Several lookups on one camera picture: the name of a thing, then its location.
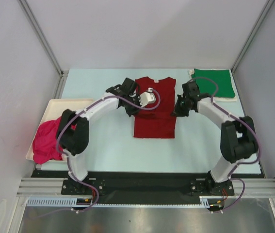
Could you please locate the pink t shirt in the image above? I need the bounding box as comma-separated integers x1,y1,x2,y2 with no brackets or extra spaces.
32,117,63,165

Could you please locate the folded green t shirt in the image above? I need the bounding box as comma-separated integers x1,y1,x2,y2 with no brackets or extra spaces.
191,68,236,99

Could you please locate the dark red t shirt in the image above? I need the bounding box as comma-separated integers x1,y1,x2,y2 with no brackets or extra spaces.
133,77,176,139

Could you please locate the left aluminium frame post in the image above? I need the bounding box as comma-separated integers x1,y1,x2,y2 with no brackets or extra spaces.
17,0,69,99

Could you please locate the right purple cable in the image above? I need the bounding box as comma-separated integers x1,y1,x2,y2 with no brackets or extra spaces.
188,77,261,214

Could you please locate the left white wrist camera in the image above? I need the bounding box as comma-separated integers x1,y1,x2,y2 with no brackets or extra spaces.
140,88,156,107

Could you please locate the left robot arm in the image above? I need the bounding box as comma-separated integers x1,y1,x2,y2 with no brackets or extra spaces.
55,78,141,194

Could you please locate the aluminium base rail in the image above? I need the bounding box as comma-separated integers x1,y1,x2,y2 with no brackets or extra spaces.
16,178,275,199

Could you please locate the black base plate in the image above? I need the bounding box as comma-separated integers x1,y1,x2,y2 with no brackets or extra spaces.
30,169,265,205

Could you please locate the aluminium frame post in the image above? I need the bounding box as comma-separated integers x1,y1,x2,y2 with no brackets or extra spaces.
231,0,275,73
17,0,69,99

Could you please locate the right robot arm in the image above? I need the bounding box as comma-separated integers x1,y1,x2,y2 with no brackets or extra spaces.
172,79,261,195

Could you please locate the white cable duct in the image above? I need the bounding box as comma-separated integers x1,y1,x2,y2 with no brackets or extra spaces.
27,196,224,208

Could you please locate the folded white t shirt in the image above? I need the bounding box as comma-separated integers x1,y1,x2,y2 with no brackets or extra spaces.
188,68,238,102

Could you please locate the right aluminium frame post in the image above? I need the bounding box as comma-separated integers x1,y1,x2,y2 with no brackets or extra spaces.
231,0,275,73

